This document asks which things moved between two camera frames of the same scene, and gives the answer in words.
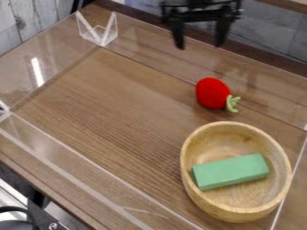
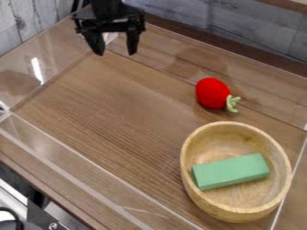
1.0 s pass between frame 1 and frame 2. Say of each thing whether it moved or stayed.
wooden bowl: stayed
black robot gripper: moved
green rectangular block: stayed
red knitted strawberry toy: stayed
